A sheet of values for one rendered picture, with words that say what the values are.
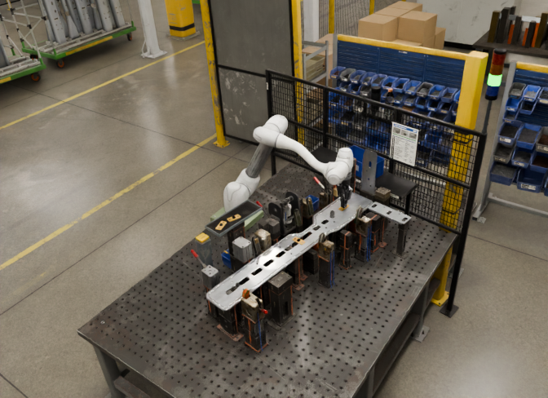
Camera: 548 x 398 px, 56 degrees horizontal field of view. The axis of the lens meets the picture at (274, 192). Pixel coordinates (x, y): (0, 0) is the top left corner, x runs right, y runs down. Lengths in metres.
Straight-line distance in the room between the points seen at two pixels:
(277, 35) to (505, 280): 3.10
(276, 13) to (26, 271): 3.38
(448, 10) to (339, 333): 7.43
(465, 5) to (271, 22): 4.92
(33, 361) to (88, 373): 0.46
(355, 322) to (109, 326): 1.50
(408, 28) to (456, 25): 2.21
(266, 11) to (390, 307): 3.26
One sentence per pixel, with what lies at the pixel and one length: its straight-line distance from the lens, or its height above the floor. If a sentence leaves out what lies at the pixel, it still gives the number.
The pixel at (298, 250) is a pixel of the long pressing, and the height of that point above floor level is 1.00.
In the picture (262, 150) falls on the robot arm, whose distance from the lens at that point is 3.71.
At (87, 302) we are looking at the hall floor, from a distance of 4.67.
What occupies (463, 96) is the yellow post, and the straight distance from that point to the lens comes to 3.45.
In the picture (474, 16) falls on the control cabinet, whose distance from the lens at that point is 9.65.
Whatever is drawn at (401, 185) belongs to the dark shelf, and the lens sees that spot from 3.79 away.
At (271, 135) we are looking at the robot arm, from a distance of 3.44.
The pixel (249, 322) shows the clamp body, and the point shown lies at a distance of 2.94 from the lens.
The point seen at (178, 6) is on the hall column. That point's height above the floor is 0.63.
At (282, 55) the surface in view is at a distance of 5.43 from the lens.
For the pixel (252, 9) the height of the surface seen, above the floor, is 1.74.
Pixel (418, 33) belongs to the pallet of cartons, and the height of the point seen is 0.87.
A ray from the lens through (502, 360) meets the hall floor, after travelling 4.14.
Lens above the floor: 3.08
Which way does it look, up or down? 34 degrees down
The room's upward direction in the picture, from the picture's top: 3 degrees counter-clockwise
